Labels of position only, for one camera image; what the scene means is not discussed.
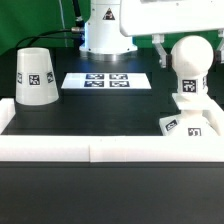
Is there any black cable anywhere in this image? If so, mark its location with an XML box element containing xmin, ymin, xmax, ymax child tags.
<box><xmin>15</xmin><ymin>0</ymin><xmax>86</xmax><ymax>51</ymax></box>

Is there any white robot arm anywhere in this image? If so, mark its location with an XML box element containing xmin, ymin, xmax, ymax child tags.
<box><xmin>80</xmin><ymin>0</ymin><xmax>224</xmax><ymax>68</ymax></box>

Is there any white marker tag plate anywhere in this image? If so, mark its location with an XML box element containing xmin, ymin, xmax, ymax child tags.
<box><xmin>61</xmin><ymin>73</ymin><xmax>151</xmax><ymax>90</ymax></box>

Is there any white left fence bar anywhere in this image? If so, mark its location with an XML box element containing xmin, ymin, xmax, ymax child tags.
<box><xmin>0</xmin><ymin>98</ymin><xmax>16</xmax><ymax>135</ymax></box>

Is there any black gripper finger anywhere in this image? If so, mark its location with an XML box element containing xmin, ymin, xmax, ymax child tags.
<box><xmin>216</xmin><ymin>29</ymin><xmax>224</xmax><ymax>64</ymax></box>
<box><xmin>152</xmin><ymin>34</ymin><xmax>172</xmax><ymax>68</ymax></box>

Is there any white lamp bulb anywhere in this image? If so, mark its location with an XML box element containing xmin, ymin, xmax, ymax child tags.
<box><xmin>171</xmin><ymin>35</ymin><xmax>214</xmax><ymax>95</ymax></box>

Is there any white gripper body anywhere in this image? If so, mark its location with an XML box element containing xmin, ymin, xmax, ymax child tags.
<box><xmin>120</xmin><ymin>0</ymin><xmax>224</xmax><ymax>36</ymax></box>

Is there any white lamp shade cone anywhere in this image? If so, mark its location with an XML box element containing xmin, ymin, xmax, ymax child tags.
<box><xmin>16</xmin><ymin>48</ymin><xmax>59</xmax><ymax>106</ymax></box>

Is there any white fence bar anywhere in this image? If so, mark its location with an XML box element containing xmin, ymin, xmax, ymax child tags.
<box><xmin>203</xmin><ymin>100</ymin><xmax>224</xmax><ymax>137</ymax></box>
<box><xmin>0</xmin><ymin>135</ymin><xmax>224</xmax><ymax>163</ymax></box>
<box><xmin>0</xmin><ymin>98</ymin><xmax>16</xmax><ymax>135</ymax></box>

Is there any white lamp base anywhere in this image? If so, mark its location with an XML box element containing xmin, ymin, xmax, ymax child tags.
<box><xmin>159</xmin><ymin>93</ymin><xmax>219</xmax><ymax>137</ymax></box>

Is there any white right fence bar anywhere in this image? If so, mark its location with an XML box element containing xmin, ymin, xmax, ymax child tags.
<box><xmin>203</xmin><ymin>100</ymin><xmax>224</xmax><ymax>137</ymax></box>

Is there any white front fence bar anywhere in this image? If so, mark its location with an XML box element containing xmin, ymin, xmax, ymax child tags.
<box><xmin>0</xmin><ymin>135</ymin><xmax>224</xmax><ymax>163</ymax></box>

